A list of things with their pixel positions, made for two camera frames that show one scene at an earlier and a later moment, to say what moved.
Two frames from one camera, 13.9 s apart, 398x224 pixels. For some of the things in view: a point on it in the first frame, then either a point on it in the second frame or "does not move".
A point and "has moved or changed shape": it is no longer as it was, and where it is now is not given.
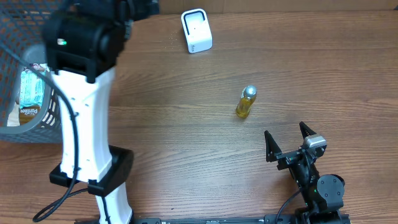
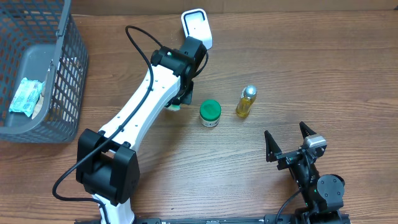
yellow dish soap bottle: [248, 96] does not move
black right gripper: [273, 150] does not move
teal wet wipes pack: [32, 88] has moved or changed shape
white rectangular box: [197, 30] does not move
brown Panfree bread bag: [27, 114] to [45, 87]
